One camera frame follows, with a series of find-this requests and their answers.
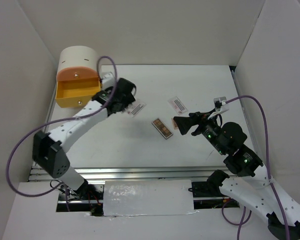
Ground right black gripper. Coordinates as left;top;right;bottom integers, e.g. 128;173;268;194
172;107;226;154

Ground long brown eyeshadow palette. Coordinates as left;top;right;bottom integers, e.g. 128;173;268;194
151;118;173;140

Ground yellow drawer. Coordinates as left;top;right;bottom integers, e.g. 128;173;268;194
55;78;101;108

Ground pink top drawer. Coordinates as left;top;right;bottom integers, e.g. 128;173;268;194
56;66;99;82

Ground white nine-pan palette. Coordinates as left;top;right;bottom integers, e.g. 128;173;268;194
125;103;135;114

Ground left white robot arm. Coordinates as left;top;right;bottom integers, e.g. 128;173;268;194
32;78;136;200

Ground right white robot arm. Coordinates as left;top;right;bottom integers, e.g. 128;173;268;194
173;112;300;240

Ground small pink blush palette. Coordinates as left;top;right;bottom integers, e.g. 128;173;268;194
171;118;179;130

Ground left false lash box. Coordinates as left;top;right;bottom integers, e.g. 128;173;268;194
128;98;147;117

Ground false lash box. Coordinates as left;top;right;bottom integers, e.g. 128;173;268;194
168;96;188;116
128;98;147;117

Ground right false lash box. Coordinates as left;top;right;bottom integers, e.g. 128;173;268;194
168;96;188;116

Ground cream rounded drawer cabinet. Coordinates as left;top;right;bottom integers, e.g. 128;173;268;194
57;45;99;73

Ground white foil cover sheet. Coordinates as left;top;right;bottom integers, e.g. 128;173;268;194
103;179;195;217

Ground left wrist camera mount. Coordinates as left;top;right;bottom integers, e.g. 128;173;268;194
101;72;115;89

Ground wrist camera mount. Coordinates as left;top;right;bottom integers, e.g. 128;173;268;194
101;72;115;89
207;96;230;120

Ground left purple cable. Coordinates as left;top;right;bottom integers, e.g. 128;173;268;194
5;55;119;212

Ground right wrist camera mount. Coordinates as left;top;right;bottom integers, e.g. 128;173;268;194
207;96;230;120

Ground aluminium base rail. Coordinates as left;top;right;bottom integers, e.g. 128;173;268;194
29;166;236;182

